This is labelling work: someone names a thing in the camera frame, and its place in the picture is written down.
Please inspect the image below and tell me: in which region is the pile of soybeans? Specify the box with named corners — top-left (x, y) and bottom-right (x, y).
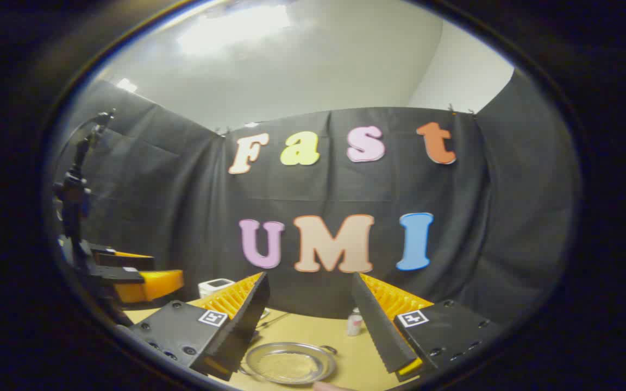
top-left (259, 353), bottom-right (322, 383)

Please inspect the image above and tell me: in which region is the black power cable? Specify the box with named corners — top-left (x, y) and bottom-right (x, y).
top-left (258, 312), bottom-right (293, 330)

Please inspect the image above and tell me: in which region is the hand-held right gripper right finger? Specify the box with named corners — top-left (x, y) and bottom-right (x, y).
top-left (351, 272), bottom-right (504, 383)

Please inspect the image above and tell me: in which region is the steel pot with black handles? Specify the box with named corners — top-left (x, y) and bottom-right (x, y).
top-left (239, 341), bottom-right (339, 387)

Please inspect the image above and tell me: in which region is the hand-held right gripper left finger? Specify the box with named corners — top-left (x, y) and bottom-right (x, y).
top-left (128, 272), bottom-right (271, 382)

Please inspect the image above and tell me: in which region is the clear bottle with pink label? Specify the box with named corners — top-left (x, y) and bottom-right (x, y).
top-left (347, 307), bottom-right (364, 337)

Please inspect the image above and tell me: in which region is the white toaster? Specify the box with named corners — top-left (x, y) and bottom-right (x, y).
top-left (198, 278), bottom-right (236, 299)

